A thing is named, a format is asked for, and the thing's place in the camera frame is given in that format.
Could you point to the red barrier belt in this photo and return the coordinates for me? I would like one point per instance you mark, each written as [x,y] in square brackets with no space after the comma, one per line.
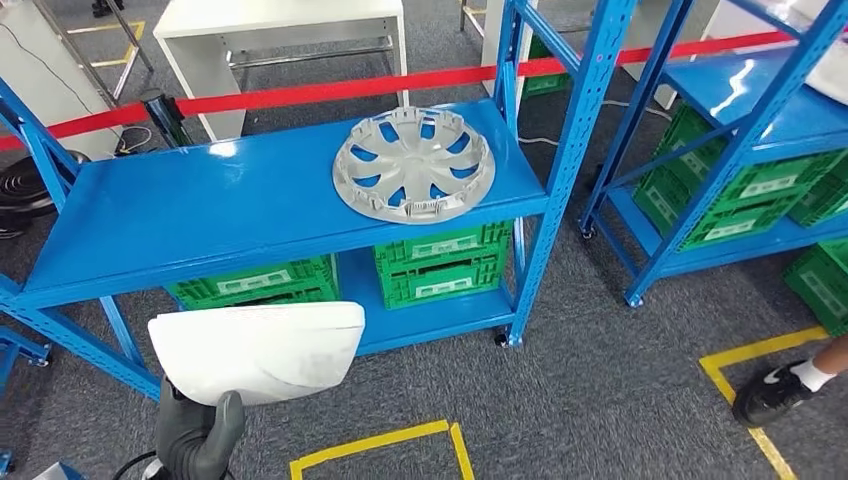
[331,89]

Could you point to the blue metal shelf rack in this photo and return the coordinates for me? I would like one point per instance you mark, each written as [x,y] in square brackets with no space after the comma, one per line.
[795,119]
[232,199]
[16,341]

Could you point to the white panel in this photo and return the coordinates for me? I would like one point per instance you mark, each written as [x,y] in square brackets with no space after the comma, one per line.
[46,86]

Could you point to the black barrier stanchion post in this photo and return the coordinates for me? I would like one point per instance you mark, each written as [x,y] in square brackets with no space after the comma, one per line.
[166,119]

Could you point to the yellow floor tape square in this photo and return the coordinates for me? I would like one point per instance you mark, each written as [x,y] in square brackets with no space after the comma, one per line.
[762,348]
[371,442]

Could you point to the grey plastic wheel hubcap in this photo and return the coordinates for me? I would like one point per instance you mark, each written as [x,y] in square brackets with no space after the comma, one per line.
[414,166]

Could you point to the black round stool base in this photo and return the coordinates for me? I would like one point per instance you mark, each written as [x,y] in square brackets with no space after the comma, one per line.
[26,189]

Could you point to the white plastic shell part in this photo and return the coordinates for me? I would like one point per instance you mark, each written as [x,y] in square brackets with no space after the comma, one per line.
[831,79]
[265,351]

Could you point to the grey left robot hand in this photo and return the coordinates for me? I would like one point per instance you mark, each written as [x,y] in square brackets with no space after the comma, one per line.
[192,437]

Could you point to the person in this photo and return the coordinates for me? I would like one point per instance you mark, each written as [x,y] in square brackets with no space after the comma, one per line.
[768,394]

